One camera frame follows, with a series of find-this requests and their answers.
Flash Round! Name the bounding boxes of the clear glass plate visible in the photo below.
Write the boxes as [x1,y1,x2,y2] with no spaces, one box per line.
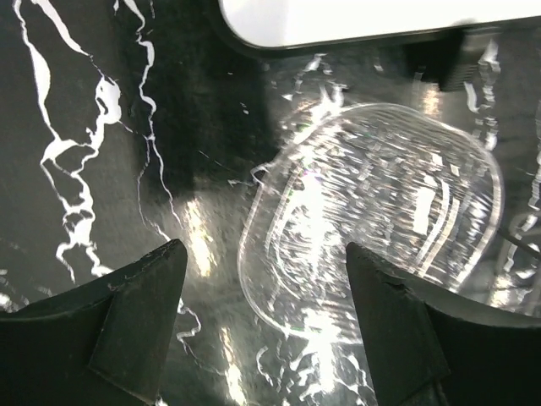
[238,103,504,343]

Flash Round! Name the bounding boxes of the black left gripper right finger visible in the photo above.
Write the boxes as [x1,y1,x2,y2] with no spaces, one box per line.
[346,243,540,405]

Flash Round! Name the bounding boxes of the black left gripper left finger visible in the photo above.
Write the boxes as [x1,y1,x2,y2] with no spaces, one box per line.
[1,239,188,405]

